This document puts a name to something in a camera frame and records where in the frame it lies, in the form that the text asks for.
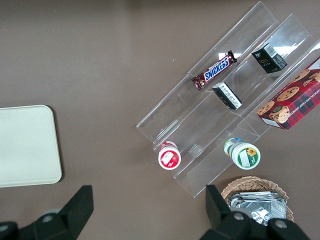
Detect clear acrylic tiered display stand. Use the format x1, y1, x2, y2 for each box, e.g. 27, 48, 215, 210
135, 0, 320, 199

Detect green sunflower yogurt cup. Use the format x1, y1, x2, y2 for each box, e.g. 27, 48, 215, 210
223, 136, 262, 171

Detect red tartan cookie box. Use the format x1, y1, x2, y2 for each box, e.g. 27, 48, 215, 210
256, 55, 320, 131

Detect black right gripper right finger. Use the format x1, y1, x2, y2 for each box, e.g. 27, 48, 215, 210
199, 184, 311, 240

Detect light wicker basket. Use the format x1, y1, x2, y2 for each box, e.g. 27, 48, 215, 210
220, 176, 296, 224

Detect cream white plastic tray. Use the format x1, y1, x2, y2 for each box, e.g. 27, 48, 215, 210
0, 104, 63, 189

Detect black box with white label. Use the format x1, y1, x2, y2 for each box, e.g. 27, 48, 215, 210
211, 81, 244, 111

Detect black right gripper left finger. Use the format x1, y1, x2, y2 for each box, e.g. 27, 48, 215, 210
0, 185, 95, 240

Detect red strawberry yogurt cup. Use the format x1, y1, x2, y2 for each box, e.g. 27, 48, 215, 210
157, 140, 182, 171

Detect silver foil wrapped packet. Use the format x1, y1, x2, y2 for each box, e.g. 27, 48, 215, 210
228, 191, 288, 227

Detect Snickers chocolate bar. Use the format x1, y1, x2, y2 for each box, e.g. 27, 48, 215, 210
191, 50, 238, 92

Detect black box with barcode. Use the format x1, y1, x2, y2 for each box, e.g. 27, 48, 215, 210
251, 42, 289, 75

